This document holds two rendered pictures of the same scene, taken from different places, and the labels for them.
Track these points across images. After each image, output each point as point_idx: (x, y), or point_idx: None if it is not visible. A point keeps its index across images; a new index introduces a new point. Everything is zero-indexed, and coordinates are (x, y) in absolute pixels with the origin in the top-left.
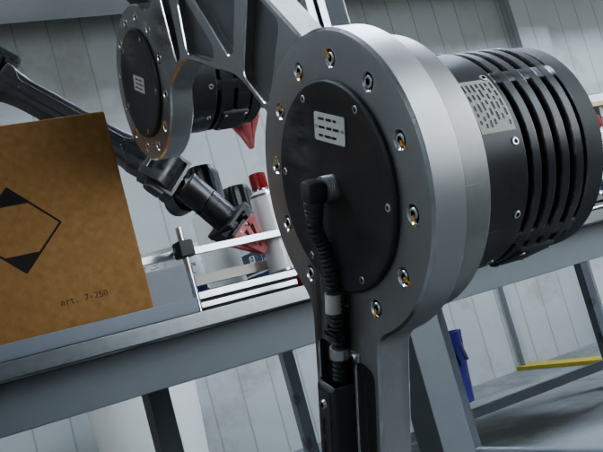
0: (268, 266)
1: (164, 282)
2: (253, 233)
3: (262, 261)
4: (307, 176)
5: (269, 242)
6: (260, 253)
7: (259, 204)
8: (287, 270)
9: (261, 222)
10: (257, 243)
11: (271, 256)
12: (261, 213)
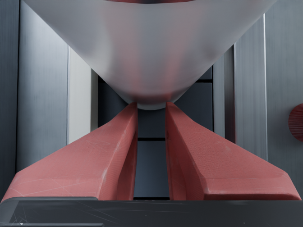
0: (140, 107)
1: None
2: (127, 131)
3: (92, 99)
4: None
5: (186, 90)
6: (137, 123)
7: (265, 10)
8: (212, 90)
9: (187, 80)
10: (135, 122)
11: (172, 101)
12: (220, 54)
